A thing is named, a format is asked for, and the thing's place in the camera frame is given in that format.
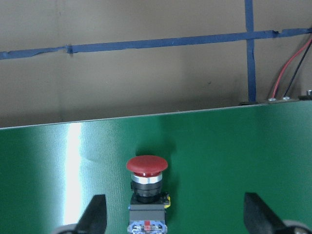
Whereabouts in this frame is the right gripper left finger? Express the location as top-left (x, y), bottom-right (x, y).
top-left (74, 194), bottom-right (107, 234)

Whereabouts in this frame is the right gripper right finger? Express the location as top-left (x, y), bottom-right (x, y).
top-left (243, 193), bottom-right (290, 234)

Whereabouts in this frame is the red push button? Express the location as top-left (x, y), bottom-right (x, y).
top-left (126, 155), bottom-right (171, 234)

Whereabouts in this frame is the green conveyor belt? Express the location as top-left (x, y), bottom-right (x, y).
top-left (0, 101), bottom-right (312, 234)

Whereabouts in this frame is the red black conveyor wire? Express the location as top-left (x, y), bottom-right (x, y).
top-left (270, 38), bottom-right (312, 98)

